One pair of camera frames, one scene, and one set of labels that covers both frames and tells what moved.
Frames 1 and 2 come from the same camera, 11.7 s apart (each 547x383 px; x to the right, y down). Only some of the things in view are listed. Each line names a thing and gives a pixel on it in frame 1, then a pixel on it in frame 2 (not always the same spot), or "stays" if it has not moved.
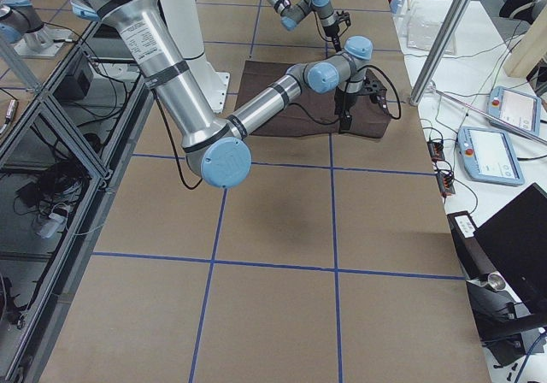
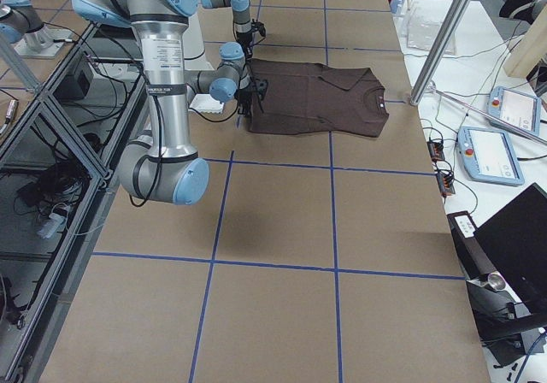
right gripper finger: x=344 y=124 -> x=244 y=109
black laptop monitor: x=515 y=240 stays
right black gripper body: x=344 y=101 -> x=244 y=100
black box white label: x=464 y=228 stays
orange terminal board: x=436 y=150 stays
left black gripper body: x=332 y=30 -> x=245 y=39
